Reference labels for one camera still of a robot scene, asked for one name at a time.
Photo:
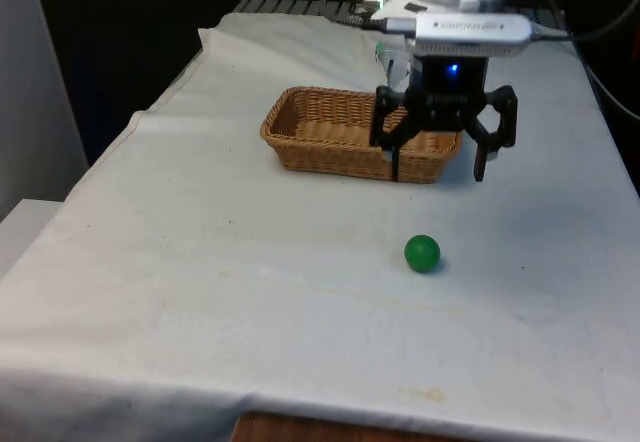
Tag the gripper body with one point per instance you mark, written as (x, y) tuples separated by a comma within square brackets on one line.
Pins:
[(440, 97)]

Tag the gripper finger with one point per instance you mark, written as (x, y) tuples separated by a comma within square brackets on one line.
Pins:
[(378, 107), (510, 122)]

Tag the green ball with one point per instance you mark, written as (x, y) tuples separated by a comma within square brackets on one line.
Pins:
[(422, 254)]

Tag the wicker basket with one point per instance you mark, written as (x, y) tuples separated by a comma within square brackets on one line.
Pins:
[(330, 154)]

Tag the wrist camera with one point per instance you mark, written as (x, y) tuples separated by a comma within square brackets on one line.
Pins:
[(470, 32)]

